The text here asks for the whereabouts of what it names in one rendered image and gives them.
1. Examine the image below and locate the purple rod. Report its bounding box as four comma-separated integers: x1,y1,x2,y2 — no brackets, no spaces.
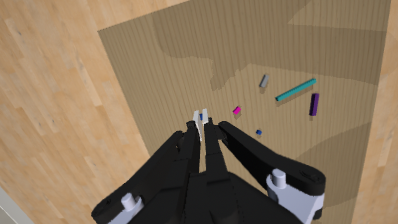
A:
309,93,319,116

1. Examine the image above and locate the turquoise rod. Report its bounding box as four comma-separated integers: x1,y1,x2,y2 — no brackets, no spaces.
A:
275,79,316,101

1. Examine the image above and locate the small magenta block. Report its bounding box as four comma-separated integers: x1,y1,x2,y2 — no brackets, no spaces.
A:
233,107,241,115

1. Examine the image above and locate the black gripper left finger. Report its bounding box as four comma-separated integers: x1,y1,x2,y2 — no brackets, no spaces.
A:
91,110,202,224

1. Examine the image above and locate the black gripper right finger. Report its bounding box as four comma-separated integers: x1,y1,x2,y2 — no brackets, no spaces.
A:
202,108,326,224

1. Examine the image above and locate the grey rod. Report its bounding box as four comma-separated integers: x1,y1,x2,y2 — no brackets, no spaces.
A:
259,75,269,88

